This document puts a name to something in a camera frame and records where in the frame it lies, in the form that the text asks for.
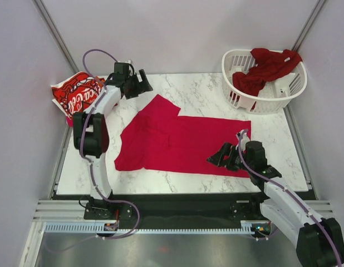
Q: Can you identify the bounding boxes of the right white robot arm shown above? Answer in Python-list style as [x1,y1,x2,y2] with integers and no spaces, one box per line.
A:
[207,141,344,266]

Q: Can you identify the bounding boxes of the light blue cable duct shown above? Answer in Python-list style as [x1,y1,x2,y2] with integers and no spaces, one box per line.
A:
[44,221,271,235]

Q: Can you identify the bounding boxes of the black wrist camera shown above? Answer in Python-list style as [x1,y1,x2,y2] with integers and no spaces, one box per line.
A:
[114,62,135,76]
[245,141,268,171]

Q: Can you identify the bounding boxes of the orange folded t-shirt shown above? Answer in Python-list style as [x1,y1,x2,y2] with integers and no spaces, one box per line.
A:
[94,76,105,87]

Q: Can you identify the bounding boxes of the red coca-cola print t-shirt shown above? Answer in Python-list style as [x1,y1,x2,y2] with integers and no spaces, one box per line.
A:
[51,72,103,127]

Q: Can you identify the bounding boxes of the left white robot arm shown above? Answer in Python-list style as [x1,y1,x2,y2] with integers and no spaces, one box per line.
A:
[73,69,153,219]

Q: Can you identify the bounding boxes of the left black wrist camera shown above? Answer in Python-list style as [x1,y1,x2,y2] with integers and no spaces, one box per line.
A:
[114,62,135,76]

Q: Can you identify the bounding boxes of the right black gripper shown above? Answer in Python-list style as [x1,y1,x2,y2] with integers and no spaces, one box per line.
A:
[206,142,253,172]

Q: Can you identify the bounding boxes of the bright red t-shirt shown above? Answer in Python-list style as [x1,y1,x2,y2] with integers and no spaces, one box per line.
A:
[115,95,252,177]

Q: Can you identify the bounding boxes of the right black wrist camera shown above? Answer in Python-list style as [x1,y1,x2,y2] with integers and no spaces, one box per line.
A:
[245,141,268,171]

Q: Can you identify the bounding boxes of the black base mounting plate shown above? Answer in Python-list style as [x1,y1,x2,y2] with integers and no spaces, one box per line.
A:
[83,193,267,229]

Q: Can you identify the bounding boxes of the white plastic laundry basket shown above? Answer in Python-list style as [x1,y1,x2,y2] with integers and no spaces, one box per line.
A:
[222,50,307,114]

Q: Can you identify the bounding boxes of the dark red t-shirt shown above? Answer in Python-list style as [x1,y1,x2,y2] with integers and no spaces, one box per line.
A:
[232,48,302,97]

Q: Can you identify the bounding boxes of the aluminium extrusion rail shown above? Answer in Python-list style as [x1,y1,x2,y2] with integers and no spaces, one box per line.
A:
[33,200,85,222]

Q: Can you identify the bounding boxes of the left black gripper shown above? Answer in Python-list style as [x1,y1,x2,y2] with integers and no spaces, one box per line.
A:
[124,70,152,101]

